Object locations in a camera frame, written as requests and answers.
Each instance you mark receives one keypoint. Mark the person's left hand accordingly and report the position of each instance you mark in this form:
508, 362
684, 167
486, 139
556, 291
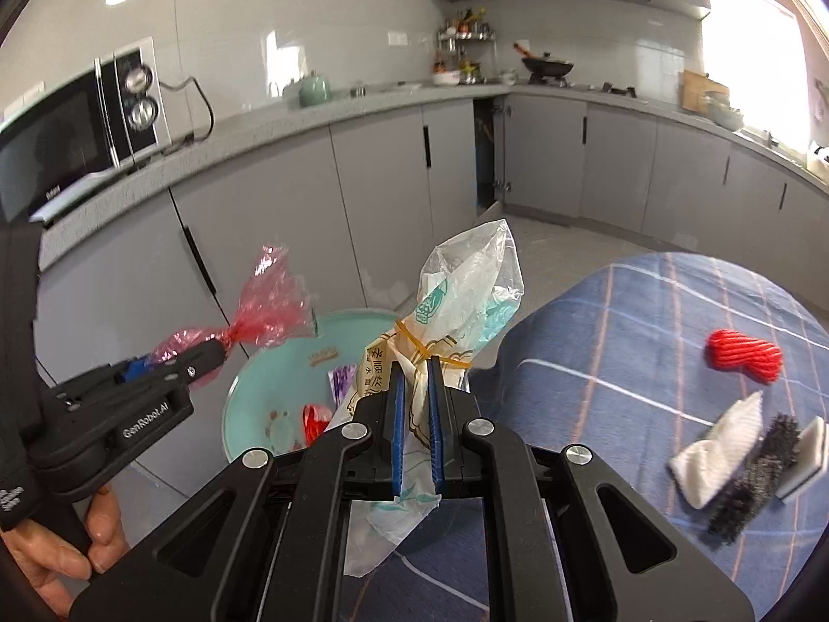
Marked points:
39, 570

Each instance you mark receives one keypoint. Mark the blue plaid tablecloth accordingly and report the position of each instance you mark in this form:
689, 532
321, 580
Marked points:
615, 337

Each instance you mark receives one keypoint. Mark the speckled grey countertop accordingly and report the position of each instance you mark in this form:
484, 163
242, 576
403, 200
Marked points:
259, 136

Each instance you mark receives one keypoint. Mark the green ceramic teapot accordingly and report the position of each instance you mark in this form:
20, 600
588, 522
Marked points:
314, 91

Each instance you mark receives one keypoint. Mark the black wok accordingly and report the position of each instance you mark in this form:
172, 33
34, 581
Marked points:
547, 66

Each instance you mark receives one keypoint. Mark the pink plastic bag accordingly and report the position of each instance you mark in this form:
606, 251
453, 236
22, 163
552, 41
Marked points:
265, 311

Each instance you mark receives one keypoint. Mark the bright kitchen window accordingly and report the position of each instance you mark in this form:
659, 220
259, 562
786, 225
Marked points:
751, 58

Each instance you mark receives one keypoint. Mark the metal spice rack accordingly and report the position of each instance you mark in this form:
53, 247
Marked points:
466, 52

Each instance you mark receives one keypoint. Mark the black scouring pad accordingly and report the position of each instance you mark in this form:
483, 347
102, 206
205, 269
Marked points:
751, 479

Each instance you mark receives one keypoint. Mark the small metal cup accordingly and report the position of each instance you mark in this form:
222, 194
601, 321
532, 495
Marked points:
357, 89

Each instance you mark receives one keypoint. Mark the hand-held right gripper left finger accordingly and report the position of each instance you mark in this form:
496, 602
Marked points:
399, 440

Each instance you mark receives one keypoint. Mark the red knitted cloth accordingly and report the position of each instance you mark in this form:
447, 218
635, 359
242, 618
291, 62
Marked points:
738, 353

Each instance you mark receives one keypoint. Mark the gas stove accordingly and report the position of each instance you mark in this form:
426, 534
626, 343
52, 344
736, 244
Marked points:
615, 89

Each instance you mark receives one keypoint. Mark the silver black microwave oven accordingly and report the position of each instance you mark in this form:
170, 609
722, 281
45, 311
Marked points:
65, 129

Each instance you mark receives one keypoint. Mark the white printed plastic bag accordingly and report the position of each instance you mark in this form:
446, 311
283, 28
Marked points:
453, 285

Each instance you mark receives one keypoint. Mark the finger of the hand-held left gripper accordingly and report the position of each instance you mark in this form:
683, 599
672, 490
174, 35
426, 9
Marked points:
194, 366
136, 369

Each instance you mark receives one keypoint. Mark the small steel pot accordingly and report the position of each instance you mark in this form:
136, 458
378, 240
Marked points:
508, 78

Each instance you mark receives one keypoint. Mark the red plastic bag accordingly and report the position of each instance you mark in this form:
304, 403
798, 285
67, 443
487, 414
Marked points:
315, 424

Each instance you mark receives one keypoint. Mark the teal printed waste bin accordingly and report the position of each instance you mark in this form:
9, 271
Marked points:
285, 369

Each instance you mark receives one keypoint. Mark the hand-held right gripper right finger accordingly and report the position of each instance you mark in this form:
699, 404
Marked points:
435, 440

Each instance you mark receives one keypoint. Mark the wooden cutting board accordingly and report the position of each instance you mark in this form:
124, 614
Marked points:
696, 91

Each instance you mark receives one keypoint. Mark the white sponge block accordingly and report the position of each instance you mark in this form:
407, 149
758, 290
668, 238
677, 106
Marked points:
806, 453

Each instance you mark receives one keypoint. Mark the white folded cloth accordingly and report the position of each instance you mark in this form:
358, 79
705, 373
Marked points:
719, 447

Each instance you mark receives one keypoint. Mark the group of seasoning bottles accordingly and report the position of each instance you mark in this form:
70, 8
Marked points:
463, 23

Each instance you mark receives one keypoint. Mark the white wall switch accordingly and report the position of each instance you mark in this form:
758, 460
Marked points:
397, 38

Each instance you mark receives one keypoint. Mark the white wall outlet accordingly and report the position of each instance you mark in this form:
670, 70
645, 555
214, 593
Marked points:
23, 102

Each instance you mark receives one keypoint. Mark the purple wrapper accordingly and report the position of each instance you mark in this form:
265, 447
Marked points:
342, 385

